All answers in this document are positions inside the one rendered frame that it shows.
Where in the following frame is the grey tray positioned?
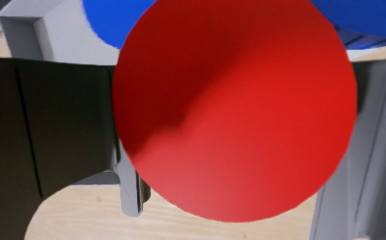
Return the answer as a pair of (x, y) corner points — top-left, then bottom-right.
(0, 0), (120, 186)

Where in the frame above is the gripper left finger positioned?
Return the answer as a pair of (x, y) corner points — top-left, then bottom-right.
(0, 57), (151, 240)

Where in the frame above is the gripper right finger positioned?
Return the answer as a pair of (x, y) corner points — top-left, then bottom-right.
(308, 59), (386, 240)

